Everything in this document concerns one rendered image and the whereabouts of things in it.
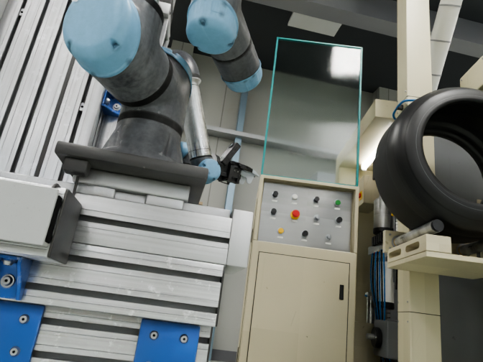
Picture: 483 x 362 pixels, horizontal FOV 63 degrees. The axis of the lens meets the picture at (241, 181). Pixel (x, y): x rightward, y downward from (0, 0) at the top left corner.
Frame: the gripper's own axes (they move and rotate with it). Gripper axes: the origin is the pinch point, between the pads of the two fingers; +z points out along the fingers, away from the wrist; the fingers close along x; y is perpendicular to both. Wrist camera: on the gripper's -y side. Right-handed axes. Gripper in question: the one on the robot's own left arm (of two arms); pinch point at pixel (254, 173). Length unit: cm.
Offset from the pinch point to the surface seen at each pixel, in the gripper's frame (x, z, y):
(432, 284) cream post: 34, 78, 28
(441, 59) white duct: 4, 117, -111
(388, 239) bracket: 23, 61, 13
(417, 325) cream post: 33, 73, 45
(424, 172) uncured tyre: 50, 37, -8
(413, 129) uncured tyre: 46, 34, -24
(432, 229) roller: 52, 44, 11
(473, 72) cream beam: 40, 84, -74
